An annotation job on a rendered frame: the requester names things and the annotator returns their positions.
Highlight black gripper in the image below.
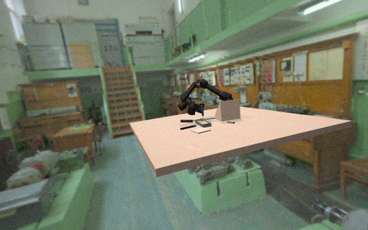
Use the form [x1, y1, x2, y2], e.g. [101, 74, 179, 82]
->
[187, 101, 205, 113]

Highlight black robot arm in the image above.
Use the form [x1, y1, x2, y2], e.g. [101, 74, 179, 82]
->
[178, 79, 233, 111]

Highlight grey keyboard with keys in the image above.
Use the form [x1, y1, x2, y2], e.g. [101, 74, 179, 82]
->
[195, 119, 211, 127]

